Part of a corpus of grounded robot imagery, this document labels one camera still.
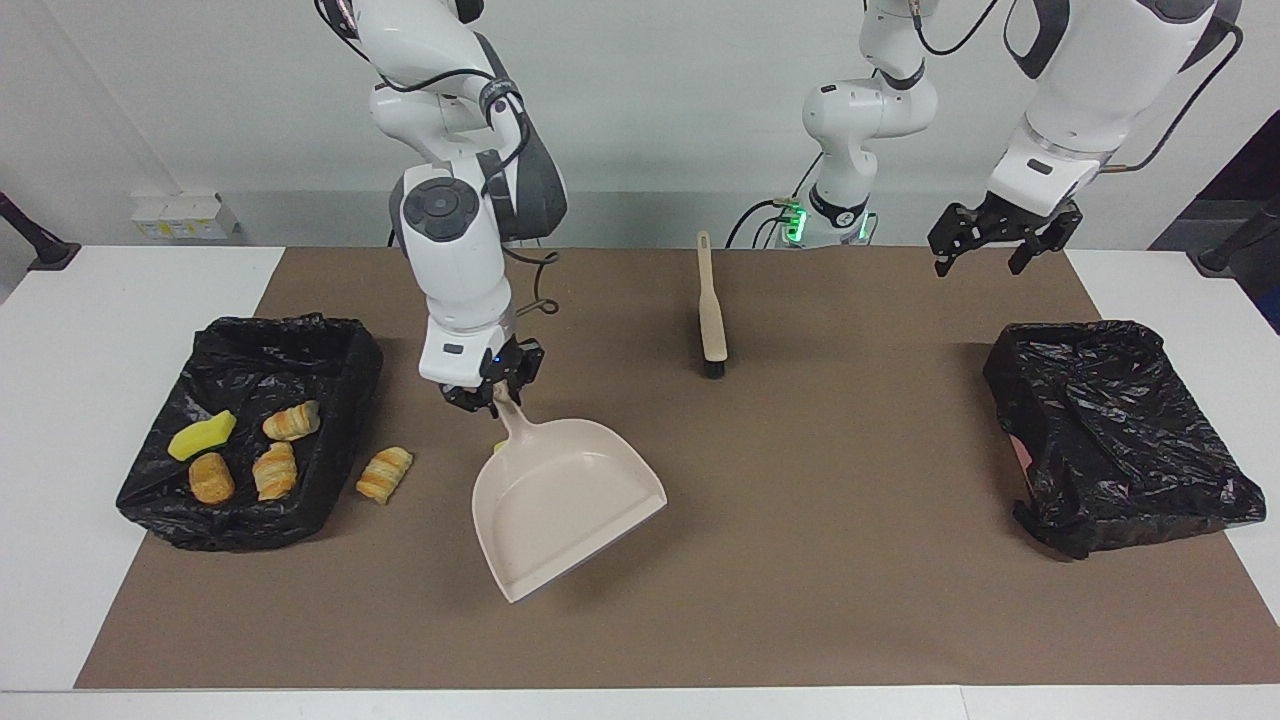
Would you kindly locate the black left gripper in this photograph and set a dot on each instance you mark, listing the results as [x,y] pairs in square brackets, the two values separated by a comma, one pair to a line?
[1030,212]

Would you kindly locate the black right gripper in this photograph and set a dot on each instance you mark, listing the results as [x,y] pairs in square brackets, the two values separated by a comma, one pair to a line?
[495,365]

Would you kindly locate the beige plastic dustpan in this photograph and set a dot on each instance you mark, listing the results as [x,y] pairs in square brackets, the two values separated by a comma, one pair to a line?
[560,500]

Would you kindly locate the toy croissant piece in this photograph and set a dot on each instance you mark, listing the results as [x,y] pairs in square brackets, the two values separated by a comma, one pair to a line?
[275,472]
[385,475]

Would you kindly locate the toy croissant with pale end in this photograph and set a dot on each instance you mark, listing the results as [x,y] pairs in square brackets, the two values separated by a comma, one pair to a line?
[292,421]

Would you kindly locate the beige brush with black bristles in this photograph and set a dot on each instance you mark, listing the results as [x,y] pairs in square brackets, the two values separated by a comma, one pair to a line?
[712,330]

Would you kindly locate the plain yellow sponge piece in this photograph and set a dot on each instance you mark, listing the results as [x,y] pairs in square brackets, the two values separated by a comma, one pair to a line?
[200,437]

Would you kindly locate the brown toy bread roll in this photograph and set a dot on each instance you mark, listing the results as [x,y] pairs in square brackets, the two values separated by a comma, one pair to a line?
[211,479]

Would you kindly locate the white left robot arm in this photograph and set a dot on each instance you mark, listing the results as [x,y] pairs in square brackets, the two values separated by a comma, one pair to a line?
[860,110]

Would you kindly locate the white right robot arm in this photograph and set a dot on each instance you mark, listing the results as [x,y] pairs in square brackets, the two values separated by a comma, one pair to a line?
[455,260]

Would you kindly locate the bin covered by black bag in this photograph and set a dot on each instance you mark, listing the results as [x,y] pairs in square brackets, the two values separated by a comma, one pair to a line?
[330,350]

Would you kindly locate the pink bin with black bag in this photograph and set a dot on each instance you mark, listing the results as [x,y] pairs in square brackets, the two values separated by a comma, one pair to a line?
[1110,430]

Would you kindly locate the black stand leg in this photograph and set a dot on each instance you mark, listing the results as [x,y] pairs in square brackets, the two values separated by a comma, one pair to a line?
[40,250]
[1235,250]

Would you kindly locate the white power strip box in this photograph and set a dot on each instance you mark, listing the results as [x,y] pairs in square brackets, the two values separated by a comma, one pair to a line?
[185,215]

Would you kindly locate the brown table mat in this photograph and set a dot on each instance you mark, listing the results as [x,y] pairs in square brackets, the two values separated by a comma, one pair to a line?
[800,600]

